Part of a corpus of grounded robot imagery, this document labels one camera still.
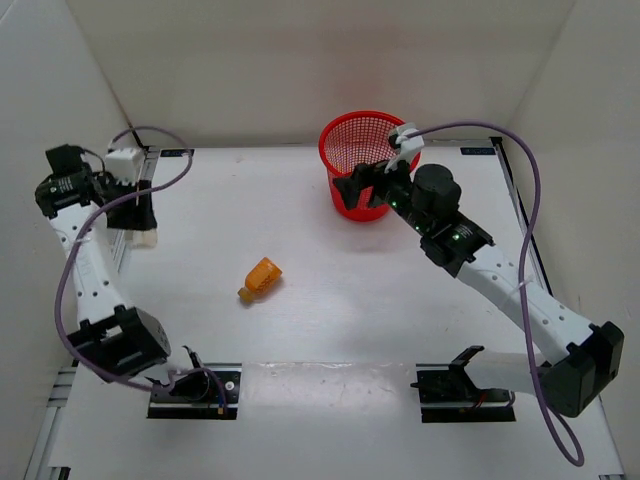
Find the purple cable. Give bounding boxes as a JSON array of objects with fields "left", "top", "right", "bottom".
[
  {"left": 399, "top": 119, "right": 586, "bottom": 468},
  {"left": 53, "top": 125, "right": 231, "bottom": 396}
]

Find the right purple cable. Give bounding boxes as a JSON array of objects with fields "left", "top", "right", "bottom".
[{"left": 399, "top": 119, "right": 586, "bottom": 468}]

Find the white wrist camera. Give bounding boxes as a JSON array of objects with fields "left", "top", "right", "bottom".
[
  {"left": 105, "top": 147, "right": 145, "bottom": 186},
  {"left": 385, "top": 123, "right": 425, "bottom": 173}
]

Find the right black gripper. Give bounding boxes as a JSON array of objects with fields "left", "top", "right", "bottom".
[{"left": 333, "top": 151, "right": 432, "bottom": 236}]

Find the clear bottle yellow cap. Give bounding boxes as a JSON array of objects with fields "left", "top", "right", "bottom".
[{"left": 130, "top": 229, "right": 158, "bottom": 249}]

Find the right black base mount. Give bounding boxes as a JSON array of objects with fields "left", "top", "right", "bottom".
[{"left": 411, "top": 364, "right": 516, "bottom": 424}]

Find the orange plastic bottle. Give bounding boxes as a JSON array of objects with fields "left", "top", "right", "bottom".
[{"left": 237, "top": 257, "right": 282, "bottom": 304}]

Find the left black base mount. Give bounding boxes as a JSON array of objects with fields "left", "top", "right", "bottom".
[{"left": 147, "top": 363, "right": 243, "bottom": 421}]

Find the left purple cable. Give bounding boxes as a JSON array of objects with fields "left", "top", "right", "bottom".
[{"left": 53, "top": 125, "right": 231, "bottom": 396}]

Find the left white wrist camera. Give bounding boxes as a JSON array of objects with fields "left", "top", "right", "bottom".
[{"left": 105, "top": 147, "right": 145, "bottom": 186}]

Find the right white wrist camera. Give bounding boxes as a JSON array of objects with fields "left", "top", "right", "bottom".
[{"left": 385, "top": 123, "right": 425, "bottom": 173}]

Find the left aluminium frame rail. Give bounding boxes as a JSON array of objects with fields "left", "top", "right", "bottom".
[{"left": 24, "top": 149, "right": 156, "bottom": 480}]

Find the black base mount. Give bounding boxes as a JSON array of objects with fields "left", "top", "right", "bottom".
[
  {"left": 147, "top": 363, "right": 243, "bottom": 421},
  {"left": 411, "top": 364, "right": 516, "bottom": 424}
]

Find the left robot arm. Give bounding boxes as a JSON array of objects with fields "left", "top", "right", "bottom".
[{"left": 35, "top": 144, "right": 210, "bottom": 400}]

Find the red mesh plastic bin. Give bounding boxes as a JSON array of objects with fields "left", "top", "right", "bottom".
[{"left": 318, "top": 110, "right": 404, "bottom": 223}]

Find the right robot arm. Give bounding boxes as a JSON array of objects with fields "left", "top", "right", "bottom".
[{"left": 333, "top": 161, "right": 624, "bottom": 418}]

